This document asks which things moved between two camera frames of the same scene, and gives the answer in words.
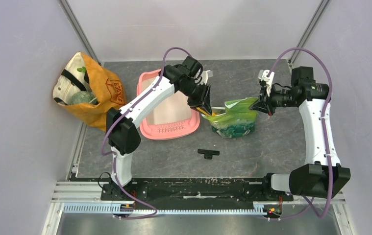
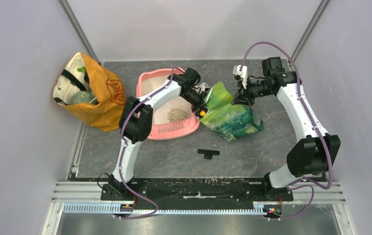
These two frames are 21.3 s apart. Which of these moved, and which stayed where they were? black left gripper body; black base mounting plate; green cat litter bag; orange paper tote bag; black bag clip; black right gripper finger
Moved: black right gripper finger; green cat litter bag
Stayed: black left gripper body; black base mounting plate; orange paper tote bag; black bag clip
